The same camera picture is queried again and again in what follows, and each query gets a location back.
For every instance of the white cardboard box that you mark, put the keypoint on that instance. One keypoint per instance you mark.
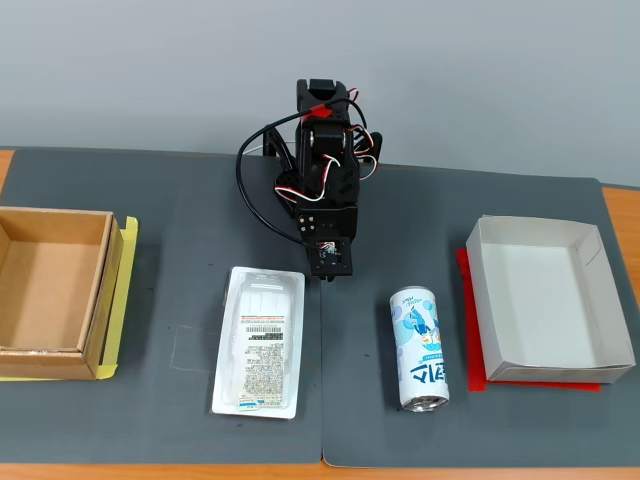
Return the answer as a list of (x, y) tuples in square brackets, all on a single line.
[(540, 300)]

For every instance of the yellow paper sheet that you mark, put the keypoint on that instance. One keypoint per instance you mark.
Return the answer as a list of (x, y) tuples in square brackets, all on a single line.
[(125, 270)]

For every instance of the red paper sheet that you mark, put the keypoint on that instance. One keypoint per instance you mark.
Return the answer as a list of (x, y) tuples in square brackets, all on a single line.
[(475, 360)]

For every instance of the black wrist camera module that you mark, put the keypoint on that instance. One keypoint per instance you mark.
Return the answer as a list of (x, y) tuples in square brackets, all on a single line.
[(345, 265)]

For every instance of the brown cardboard box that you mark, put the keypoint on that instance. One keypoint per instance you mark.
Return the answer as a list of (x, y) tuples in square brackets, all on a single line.
[(50, 280)]

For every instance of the white blue drink can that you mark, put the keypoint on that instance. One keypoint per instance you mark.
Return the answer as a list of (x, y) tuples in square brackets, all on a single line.
[(420, 340)]

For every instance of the clear plastic blister package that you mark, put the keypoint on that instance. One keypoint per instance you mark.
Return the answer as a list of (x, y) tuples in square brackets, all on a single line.
[(260, 350)]

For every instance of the grey table mat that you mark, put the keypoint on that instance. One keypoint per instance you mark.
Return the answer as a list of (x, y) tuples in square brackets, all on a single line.
[(150, 250), (400, 225)]

